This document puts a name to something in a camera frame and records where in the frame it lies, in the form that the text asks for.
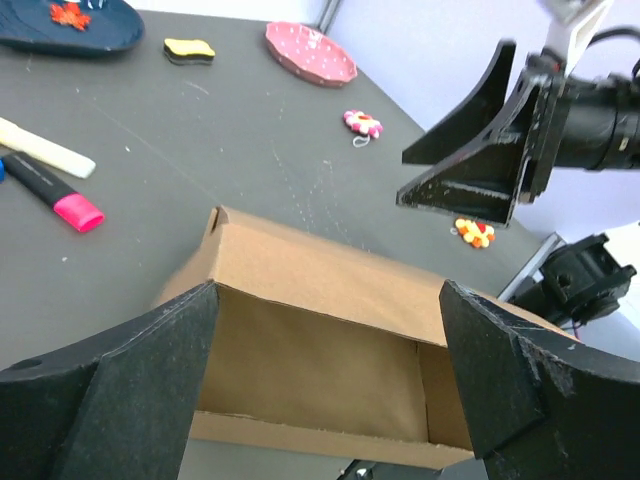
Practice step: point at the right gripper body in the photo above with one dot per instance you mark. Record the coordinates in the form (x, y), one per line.
(547, 126)

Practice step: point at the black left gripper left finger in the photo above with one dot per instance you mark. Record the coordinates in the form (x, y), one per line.
(116, 405)

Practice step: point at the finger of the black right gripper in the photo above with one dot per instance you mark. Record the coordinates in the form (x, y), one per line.
(480, 180)
(470, 116)

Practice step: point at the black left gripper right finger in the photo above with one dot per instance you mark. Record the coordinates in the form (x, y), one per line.
(539, 404)

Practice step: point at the brown cardboard box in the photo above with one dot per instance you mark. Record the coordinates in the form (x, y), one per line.
(321, 348)

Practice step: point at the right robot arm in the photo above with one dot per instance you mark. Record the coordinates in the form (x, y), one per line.
(602, 128)

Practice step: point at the orange yellow flower charm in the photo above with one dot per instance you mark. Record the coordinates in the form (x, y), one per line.
(476, 234)

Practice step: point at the pink flower charm right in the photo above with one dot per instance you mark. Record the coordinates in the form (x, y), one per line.
(364, 127)

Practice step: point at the pink dotted plate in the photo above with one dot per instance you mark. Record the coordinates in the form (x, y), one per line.
(309, 54)

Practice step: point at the black pink highlighter marker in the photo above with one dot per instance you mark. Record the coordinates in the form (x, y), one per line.
(67, 203)

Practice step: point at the yellow pink marker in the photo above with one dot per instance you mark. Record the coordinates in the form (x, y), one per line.
(48, 152)

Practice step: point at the yellow bone sponge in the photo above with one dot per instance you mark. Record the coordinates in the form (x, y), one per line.
(188, 51)

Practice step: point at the dark blue fish dish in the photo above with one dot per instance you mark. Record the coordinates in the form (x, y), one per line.
(70, 28)

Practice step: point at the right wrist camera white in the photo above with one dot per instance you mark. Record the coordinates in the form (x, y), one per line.
(573, 24)

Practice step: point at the aluminium frame profile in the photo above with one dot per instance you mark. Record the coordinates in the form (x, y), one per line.
(532, 265)

